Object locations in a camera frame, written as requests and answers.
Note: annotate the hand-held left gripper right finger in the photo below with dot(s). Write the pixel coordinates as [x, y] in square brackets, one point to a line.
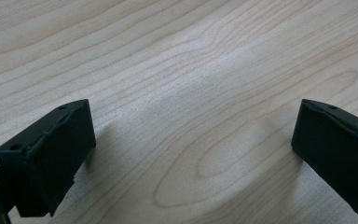
[338, 149]

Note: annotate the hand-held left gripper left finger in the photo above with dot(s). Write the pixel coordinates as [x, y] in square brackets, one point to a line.
[48, 158]

